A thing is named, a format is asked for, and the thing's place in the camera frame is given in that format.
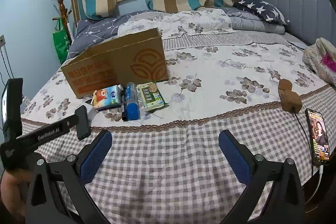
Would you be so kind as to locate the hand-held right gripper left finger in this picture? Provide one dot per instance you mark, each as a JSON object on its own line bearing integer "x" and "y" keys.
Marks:
{"x": 97, "y": 158}

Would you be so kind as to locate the dark blue patterned sheet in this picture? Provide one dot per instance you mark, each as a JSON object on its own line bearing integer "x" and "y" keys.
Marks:
{"x": 97, "y": 29}

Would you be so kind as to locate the crumpled floral cloth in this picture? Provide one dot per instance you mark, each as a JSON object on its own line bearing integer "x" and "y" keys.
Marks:
{"x": 317, "y": 56}

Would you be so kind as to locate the brown cardboard box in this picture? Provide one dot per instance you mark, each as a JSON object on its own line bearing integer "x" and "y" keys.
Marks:
{"x": 118, "y": 64}

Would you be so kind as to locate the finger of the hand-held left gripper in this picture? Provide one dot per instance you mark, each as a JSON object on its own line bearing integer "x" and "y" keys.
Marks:
{"x": 83, "y": 124}

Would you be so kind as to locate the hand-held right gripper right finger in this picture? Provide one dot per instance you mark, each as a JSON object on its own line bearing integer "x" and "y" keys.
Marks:
{"x": 235, "y": 158}

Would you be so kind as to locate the star print pillow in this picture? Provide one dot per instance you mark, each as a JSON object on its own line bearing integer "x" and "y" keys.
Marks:
{"x": 262, "y": 10}

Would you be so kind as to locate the brown wooden block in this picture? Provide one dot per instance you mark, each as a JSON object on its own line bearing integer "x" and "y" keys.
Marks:
{"x": 288, "y": 98}

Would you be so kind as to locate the small drink carton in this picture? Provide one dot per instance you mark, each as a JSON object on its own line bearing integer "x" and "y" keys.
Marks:
{"x": 107, "y": 98}

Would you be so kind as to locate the wall outlet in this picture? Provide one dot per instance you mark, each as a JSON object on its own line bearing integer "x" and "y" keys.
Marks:
{"x": 2, "y": 40}

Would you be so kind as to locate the person's left hand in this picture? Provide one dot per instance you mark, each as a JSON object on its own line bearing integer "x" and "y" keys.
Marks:
{"x": 14, "y": 190}

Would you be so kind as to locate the black smartphone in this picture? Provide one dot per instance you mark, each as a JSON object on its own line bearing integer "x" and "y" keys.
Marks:
{"x": 319, "y": 134}

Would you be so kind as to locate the folded grey quilt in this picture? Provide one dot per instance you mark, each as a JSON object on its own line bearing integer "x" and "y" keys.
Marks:
{"x": 252, "y": 24}

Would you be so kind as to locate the green snack packet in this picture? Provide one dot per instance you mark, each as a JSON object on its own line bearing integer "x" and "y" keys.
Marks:
{"x": 151, "y": 98}

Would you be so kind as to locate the blue bottle with black cap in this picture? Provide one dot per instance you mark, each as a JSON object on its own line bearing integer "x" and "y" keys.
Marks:
{"x": 131, "y": 104}

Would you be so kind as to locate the green shopping bag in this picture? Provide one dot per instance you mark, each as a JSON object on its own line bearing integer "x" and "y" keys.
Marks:
{"x": 60, "y": 43}

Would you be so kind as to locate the grey padded headboard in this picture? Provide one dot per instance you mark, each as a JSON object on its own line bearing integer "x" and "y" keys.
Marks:
{"x": 302, "y": 8}

